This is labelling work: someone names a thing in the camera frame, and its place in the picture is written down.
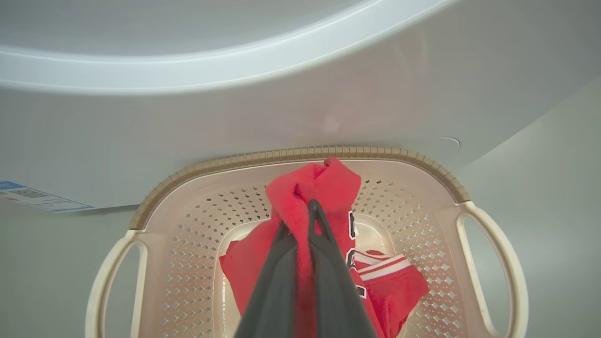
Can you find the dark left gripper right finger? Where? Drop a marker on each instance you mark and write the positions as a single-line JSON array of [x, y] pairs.
[[333, 291]]

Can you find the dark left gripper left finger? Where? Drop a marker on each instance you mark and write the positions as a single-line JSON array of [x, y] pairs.
[[277, 291]]

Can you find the red basketball jersey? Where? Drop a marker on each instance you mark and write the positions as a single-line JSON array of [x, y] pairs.
[[319, 188]]

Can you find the cream perforated laundry basket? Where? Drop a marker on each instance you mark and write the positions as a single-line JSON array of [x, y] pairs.
[[188, 263]]

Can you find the white front-load washing machine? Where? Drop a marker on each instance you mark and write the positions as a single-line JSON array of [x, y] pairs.
[[235, 126]]

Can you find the blue energy label sticker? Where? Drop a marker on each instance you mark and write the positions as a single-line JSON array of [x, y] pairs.
[[33, 195]]

